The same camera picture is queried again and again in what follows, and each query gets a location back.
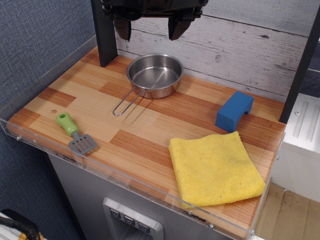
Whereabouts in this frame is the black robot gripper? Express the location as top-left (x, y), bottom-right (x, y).
top-left (102, 0), bottom-right (208, 41)

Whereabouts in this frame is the blue arch-shaped wooden block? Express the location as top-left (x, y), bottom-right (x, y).
top-left (215, 91), bottom-right (254, 133)

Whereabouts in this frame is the yellow folded cloth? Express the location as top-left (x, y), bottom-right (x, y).
top-left (168, 131), bottom-right (266, 208)

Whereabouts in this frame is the stainless steel pan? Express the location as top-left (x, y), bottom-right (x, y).
top-left (112, 53), bottom-right (184, 117)

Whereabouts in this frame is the clear acrylic table guard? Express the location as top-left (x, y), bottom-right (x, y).
top-left (0, 31), bottom-right (289, 240)

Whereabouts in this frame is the grey toy fridge cabinet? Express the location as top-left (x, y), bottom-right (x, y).
top-left (49, 155), bottom-right (251, 240)

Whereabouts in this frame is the silver dispenser button panel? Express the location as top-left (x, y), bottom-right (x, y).
top-left (102, 197), bottom-right (165, 240)

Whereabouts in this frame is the white ribbed appliance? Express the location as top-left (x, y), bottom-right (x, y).
top-left (270, 93), bottom-right (320, 202)

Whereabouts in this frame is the black and yellow object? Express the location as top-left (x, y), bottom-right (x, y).
top-left (0, 209), bottom-right (45, 240)

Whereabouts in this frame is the left black vertical post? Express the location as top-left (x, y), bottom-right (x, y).
top-left (90, 0), bottom-right (118, 67)

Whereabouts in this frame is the black vertical post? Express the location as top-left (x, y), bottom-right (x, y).
top-left (279, 7), bottom-right (320, 124)
top-left (90, 0), bottom-right (118, 67)

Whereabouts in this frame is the green-handled grey toy spatula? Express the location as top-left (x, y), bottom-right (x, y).
top-left (56, 112), bottom-right (97, 155)

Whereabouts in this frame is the right black vertical post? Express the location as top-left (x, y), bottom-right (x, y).
top-left (279, 7), bottom-right (320, 124)

